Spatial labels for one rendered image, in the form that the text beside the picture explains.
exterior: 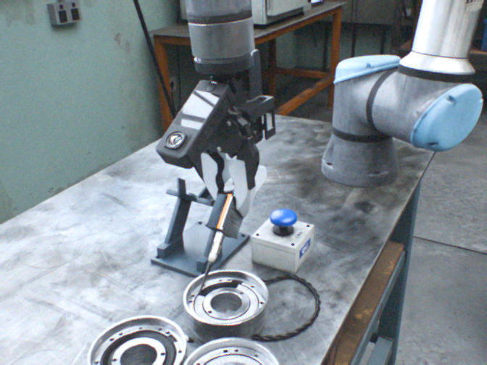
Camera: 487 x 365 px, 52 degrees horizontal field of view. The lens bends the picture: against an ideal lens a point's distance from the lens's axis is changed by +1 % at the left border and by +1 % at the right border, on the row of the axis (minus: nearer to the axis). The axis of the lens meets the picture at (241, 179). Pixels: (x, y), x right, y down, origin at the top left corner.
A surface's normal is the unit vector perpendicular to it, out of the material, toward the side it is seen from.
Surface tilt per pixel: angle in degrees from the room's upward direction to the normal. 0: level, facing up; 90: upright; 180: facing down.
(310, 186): 0
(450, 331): 0
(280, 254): 90
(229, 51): 89
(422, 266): 0
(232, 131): 92
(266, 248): 90
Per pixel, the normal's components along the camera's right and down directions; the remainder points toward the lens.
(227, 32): 0.17, 0.42
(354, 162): -0.38, 0.13
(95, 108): 0.87, 0.19
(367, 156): 0.00, 0.14
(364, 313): -0.03, -0.90
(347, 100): -0.85, 0.26
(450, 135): 0.51, 0.48
